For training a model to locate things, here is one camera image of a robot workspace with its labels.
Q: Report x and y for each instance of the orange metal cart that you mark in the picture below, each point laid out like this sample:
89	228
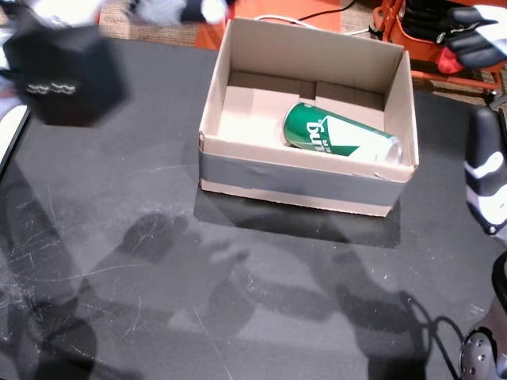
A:
420	51

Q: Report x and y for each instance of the orange floor plate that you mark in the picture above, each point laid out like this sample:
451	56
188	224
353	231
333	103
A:
285	8

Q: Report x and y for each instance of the black metal bar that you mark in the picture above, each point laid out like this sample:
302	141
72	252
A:
498	99

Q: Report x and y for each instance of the red knob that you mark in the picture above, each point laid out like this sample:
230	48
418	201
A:
449	65

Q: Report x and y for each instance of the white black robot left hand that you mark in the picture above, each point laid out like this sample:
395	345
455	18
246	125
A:
178	10

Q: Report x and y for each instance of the green white soda can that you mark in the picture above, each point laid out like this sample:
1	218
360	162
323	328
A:
340	134

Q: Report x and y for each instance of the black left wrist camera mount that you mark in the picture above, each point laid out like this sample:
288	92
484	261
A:
67	75

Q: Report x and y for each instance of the open cardboard box grey tape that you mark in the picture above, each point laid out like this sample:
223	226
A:
301	184

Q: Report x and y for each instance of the silver black robot right arm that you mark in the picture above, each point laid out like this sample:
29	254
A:
477	356

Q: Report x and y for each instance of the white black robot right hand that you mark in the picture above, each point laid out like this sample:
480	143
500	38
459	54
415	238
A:
485	174

